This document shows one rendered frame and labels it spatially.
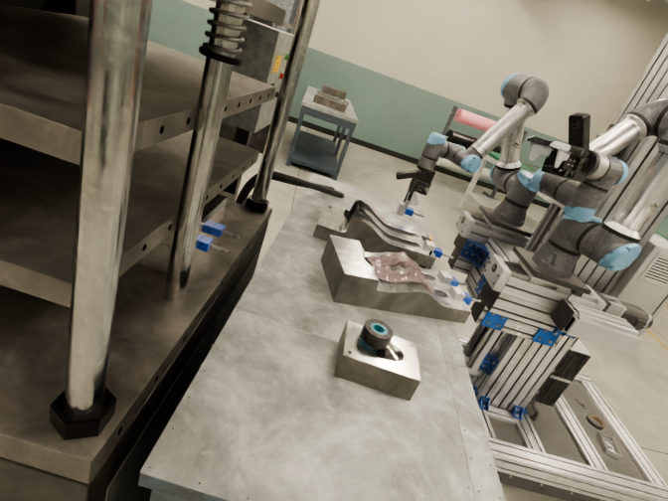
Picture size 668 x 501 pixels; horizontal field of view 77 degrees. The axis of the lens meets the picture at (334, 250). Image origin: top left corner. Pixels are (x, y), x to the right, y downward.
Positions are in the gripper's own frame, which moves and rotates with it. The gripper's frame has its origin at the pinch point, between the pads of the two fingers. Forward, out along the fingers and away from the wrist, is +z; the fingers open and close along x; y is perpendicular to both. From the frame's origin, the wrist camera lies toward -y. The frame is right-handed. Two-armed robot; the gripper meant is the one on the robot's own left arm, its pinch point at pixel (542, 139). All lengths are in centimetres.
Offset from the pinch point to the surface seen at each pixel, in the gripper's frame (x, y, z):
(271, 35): 98, -13, 43
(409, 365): -7, 60, 23
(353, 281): 26, 54, 23
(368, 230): 60, 47, 0
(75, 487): -13, 77, 93
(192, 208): 24, 36, 75
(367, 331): 1, 56, 32
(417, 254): 50, 52, -19
